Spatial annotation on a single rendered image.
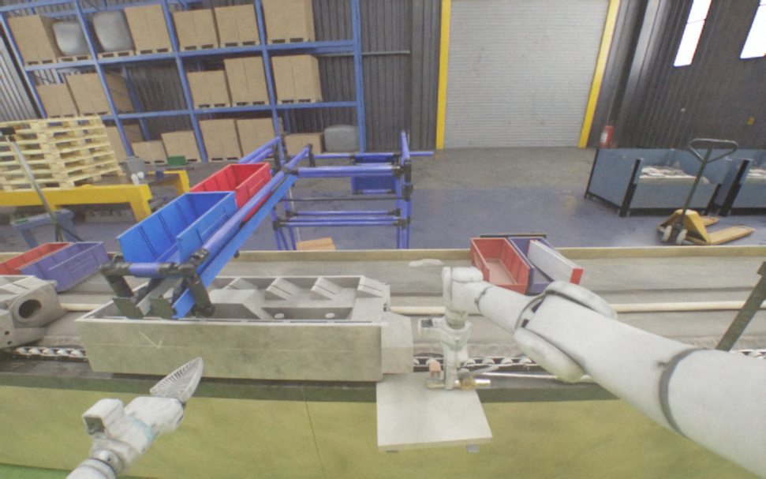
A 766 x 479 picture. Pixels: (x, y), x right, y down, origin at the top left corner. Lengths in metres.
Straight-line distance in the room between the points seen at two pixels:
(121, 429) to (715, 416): 0.72
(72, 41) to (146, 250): 12.92
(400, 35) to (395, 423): 10.89
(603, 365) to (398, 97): 10.82
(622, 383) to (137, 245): 0.98
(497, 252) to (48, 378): 1.99
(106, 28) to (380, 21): 8.20
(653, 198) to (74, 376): 5.94
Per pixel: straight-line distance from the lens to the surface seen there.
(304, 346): 0.93
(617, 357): 0.37
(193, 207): 1.12
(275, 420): 1.23
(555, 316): 0.40
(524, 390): 1.09
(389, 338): 0.85
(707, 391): 0.31
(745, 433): 0.30
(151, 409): 0.73
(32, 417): 1.92
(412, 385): 0.98
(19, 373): 1.69
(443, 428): 0.91
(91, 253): 2.32
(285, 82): 10.05
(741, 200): 6.62
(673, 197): 5.79
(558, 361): 0.39
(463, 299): 0.61
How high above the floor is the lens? 1.58
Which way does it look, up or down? 26 degrees down
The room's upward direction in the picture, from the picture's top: 2 degrees counter-clockwise
